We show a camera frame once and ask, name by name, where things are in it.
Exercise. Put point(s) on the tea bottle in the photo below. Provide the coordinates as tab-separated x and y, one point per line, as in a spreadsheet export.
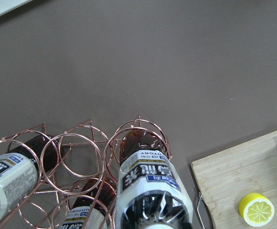
22	167
150	193
89	213

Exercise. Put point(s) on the half lemon slice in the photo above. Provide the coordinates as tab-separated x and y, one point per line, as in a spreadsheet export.
256	210

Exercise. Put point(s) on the bamboo cutting board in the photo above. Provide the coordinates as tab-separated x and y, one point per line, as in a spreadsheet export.
224	178

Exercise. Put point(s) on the copper wire bottle basket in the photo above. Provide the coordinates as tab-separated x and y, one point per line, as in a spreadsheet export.
84	152

